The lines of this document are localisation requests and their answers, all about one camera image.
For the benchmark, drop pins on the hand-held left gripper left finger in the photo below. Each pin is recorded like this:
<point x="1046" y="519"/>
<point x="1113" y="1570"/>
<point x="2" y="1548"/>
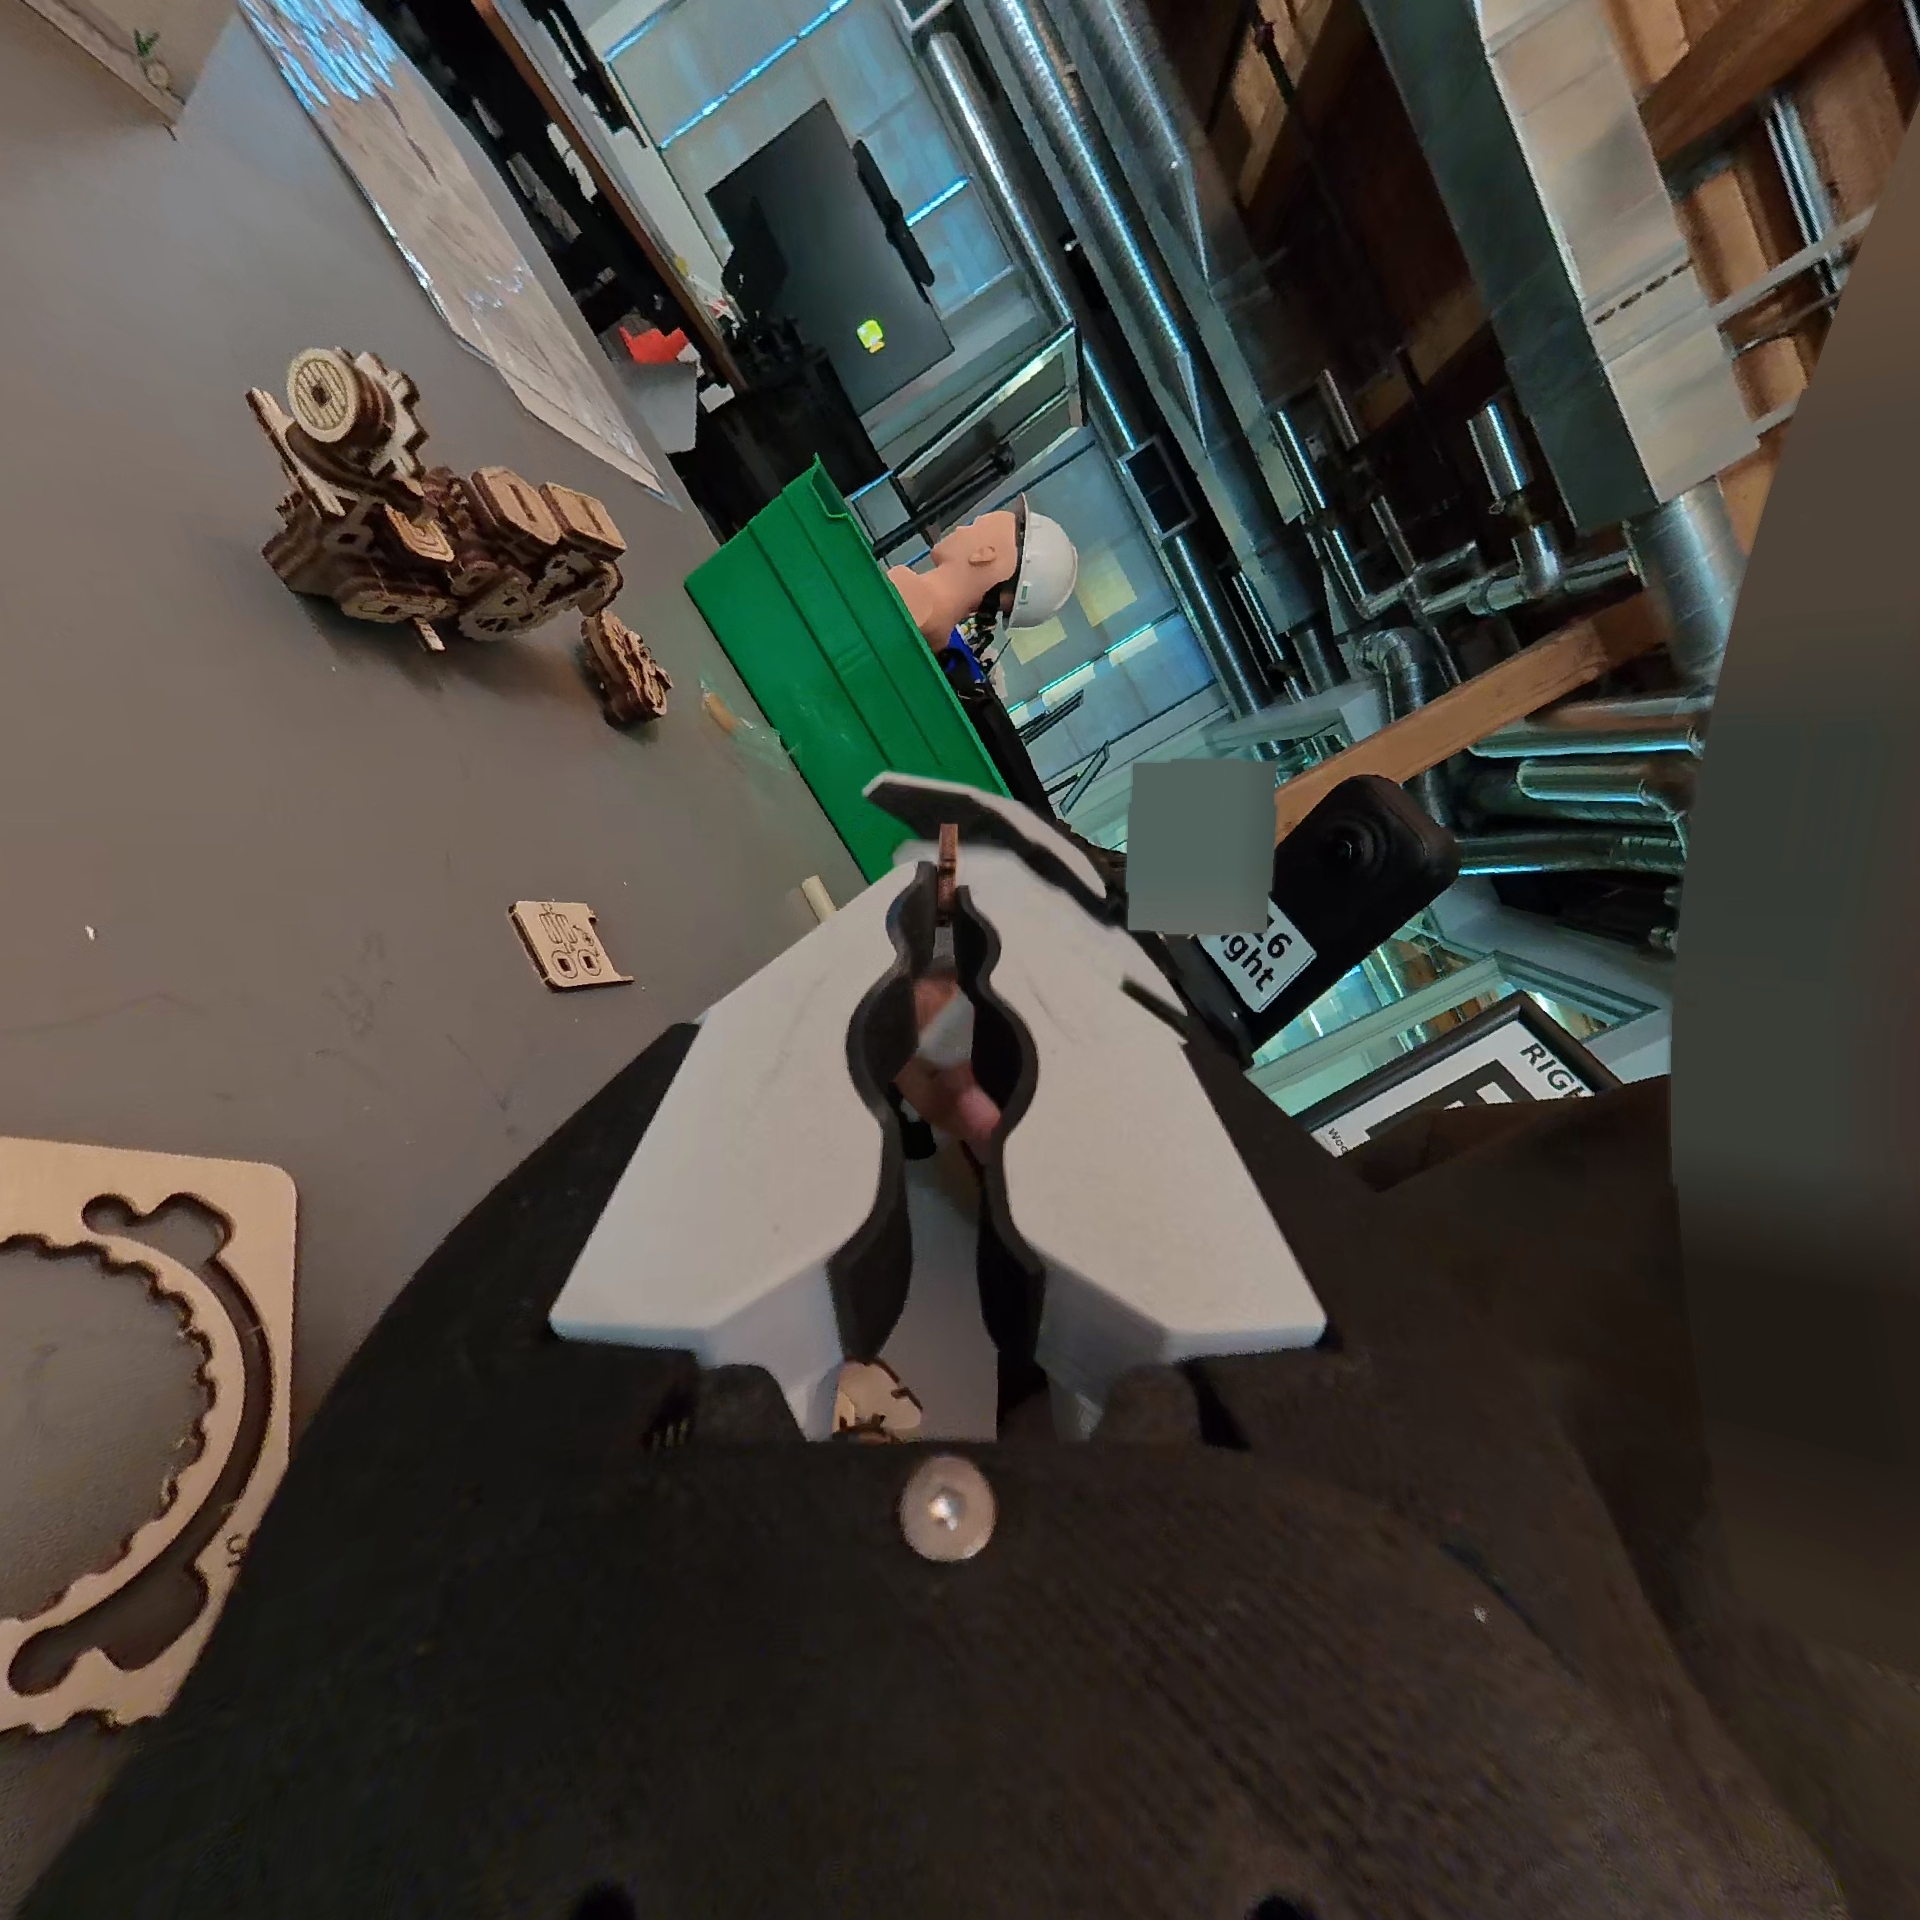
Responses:
<point x="735" y="1186"/>

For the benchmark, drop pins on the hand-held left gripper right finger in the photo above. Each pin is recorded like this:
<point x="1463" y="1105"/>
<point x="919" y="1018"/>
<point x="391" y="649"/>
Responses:
<point x="1154" y="1202"/>

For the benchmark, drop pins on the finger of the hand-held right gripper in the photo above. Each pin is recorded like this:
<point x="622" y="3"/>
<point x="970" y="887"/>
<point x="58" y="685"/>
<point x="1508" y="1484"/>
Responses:
<point x="1020" y="862"/>

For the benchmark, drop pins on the small wooden puzzle piece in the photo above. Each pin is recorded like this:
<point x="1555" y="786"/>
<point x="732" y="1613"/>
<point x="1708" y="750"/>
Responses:
<point x="946" y="878"/>

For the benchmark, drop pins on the small wooden part assembly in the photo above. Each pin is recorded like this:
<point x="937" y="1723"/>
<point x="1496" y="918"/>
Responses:
<point x="874" y="1402"/>

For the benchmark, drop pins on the wooden puzzle sheet round holes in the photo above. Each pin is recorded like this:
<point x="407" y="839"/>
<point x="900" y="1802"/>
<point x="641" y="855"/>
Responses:
<point x="38" y="1186"/>

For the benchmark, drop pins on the person's right forearm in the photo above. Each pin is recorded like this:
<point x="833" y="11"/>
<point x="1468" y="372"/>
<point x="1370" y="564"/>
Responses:
<point x="1500" y="1202"/>

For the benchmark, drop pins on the person's right hand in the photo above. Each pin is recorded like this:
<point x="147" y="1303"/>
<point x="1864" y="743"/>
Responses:
<point x="960" y="1108"/>

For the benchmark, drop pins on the small white cylinder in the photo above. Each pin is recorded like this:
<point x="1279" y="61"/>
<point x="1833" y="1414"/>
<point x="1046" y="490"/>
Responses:
<point x="812" y="897"/>

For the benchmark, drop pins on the framed marker poster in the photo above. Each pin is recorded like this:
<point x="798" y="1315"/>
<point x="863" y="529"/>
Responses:
<point x="1483" y="1073"/>

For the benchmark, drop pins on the wooden beam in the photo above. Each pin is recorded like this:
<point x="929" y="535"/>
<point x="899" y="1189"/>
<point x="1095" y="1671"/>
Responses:
<point x="1516" y="699"/>

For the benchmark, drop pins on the bundle of metal pipes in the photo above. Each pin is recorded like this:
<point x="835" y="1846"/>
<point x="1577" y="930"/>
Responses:
<point x="1590" y="787"/>

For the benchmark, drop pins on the green plastic bin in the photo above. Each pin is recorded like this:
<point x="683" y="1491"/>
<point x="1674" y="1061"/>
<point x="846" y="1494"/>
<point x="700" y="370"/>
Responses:
<point x="839" y="675"/>

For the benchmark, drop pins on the small wooden card square holes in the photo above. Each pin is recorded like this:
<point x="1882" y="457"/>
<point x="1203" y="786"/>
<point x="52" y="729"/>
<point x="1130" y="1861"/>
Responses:
<point x="568" y="950"/>

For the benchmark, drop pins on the mannequin head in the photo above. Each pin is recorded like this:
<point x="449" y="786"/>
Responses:
<point x="953" y="580"/>

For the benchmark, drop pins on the white hard hat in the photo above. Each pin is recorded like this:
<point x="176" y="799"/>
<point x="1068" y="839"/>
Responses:
<point x="1046" y="564"/>

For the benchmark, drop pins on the small wooden wheel part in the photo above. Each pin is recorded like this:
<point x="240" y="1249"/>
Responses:
<point x="627" y="673"/>

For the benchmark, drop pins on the black monitor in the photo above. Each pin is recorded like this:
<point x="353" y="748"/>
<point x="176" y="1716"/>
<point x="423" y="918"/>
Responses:
<point x="818" y="255"/>

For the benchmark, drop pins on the wooden mechanical model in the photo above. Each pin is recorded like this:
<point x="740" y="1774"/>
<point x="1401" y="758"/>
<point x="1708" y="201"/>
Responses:
<point x="435" y="540"/>

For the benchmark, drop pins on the printed instruction sheet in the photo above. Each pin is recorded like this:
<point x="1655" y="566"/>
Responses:
<point x="451" y="255"/>

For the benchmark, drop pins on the large metal ventilation duct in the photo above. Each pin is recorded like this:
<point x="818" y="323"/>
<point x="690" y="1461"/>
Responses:
<point x="1559" y="255"/>

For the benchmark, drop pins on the round spiral metal duct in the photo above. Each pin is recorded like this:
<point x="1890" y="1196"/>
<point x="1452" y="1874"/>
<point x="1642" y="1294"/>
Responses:
<point x="1035" y="196"/>

